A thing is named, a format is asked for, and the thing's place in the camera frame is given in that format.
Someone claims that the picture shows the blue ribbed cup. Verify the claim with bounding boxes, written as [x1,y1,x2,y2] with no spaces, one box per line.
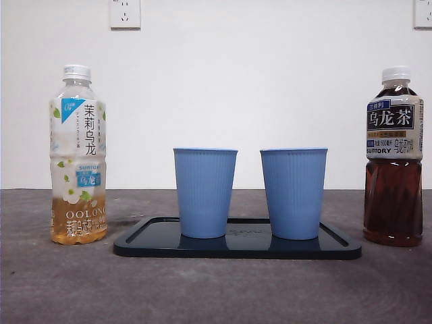
[259,146,329,241]
[172,146,239,240]

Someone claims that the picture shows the jasmine oolong tea bottle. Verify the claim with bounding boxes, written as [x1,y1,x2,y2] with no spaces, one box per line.
[49,63,109,246]

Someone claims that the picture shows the dark blue tray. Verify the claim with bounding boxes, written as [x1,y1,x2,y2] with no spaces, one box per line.
[113,216,363,260]

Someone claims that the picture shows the white wall socket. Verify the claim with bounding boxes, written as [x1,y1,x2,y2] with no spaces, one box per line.
[109,0,142,30]
[413,0,432,29]

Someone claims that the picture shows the dark oolong tea bottle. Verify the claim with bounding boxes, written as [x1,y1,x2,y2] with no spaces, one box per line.
[362,65,424,247]

